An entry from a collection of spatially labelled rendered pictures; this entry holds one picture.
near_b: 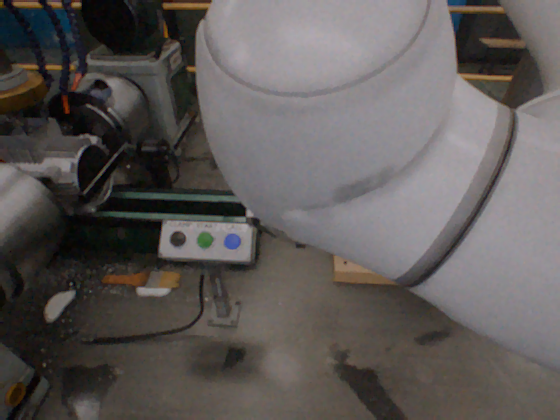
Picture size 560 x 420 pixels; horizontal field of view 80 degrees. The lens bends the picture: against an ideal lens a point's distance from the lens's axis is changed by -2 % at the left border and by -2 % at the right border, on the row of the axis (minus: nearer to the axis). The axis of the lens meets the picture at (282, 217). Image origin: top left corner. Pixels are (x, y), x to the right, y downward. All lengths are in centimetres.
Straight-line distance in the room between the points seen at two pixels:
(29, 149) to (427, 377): 100
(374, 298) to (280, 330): 25
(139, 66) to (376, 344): 109
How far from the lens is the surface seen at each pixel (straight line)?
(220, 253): 61
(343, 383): 76
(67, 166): 91
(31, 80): 96
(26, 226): 78
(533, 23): 32
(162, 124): 135
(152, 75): 128
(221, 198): 96
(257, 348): 79
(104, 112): 108
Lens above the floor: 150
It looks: 41 degrees down
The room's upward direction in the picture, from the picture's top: straight up
